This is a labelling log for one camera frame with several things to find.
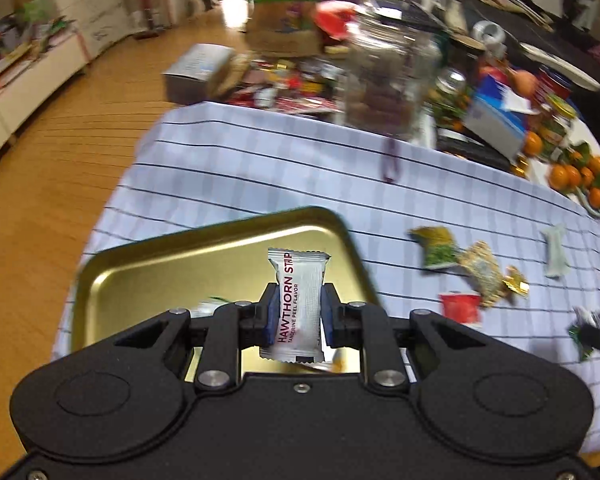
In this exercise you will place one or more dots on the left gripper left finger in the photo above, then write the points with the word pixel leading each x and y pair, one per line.
pixel 223 335

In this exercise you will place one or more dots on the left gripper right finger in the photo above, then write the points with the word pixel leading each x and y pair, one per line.
pixel 367 328

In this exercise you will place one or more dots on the white green crinkled packet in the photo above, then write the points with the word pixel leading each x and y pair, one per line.
pixel 207 307

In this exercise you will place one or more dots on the white hawthorn strip packet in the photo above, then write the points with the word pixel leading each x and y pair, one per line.
pixel 296 335

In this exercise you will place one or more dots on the red white snack packet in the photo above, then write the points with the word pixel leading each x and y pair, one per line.
pixel 461 308

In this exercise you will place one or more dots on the green pea snack packet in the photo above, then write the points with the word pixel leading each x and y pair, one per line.
pixel 439 248

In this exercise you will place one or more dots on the beige patterned snack packet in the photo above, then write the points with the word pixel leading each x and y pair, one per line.
pixel 479 262

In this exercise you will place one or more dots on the gold foil candy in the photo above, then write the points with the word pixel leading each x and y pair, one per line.
pixel 515 282

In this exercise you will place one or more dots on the pale green bar packet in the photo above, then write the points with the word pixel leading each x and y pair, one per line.
pixel 556 260

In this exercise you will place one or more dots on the blue white snack packet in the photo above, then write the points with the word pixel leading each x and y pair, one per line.
pixel 597 324

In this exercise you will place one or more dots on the yellow silver snack packet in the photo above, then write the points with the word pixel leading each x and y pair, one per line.
pixel 338 361

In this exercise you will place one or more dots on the dark green foil candy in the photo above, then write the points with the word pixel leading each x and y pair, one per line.
pixel 584 350

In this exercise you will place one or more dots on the gold teal metal tin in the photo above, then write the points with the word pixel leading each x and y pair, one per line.
pixel 132 331

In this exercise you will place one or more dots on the black wallet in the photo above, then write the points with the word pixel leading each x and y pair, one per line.
pixel 457 144

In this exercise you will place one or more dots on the pile of red candy wrappers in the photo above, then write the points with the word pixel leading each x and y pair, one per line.
pixel 305 87

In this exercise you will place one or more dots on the grey cardboard box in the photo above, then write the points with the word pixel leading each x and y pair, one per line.
pixel 196 75

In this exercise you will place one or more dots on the loose mandarin orange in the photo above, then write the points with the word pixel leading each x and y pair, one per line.
pixel 533 144

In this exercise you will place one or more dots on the blue tissue pack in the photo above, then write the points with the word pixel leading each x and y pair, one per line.
pixel 499 117

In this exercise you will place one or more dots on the large glass jar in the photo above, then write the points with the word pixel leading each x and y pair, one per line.
pixel 389 69

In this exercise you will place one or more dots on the tray of mandarins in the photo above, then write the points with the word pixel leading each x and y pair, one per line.
pixel 575 172

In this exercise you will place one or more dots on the yellow lid pickle jar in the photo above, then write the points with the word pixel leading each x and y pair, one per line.
pixel 556 120

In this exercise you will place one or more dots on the white tv cabinet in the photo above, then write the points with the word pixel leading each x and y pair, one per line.
pixel 31 83

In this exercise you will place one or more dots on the kraft paper tree bag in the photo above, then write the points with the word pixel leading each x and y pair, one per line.
pixel 283 28

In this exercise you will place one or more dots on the black leather sofa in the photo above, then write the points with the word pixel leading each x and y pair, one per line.
pixel 522 31

